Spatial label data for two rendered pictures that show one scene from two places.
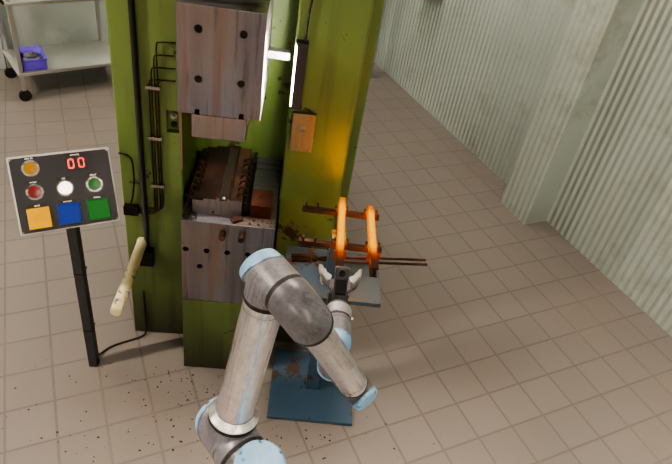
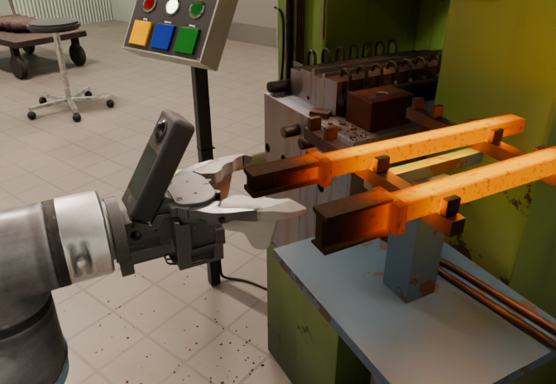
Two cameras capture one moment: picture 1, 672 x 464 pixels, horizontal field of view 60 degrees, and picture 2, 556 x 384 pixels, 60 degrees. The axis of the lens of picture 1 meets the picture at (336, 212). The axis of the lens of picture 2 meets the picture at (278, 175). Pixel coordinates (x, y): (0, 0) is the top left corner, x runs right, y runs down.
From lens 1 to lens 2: 186 cm
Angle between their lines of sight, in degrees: 57
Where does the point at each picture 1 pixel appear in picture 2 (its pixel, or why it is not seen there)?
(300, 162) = (472, 32)
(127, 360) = (237, 300)
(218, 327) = (293, 311)
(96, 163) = not seen: outside the picture
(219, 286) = (294, 235)
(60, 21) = not seen: hidden behind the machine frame
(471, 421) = not seen: outside the picture
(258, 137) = not seen: hidden behind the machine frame
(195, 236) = (275, 127)
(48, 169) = not seen: outside the picture
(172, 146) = not seen: outside the picture
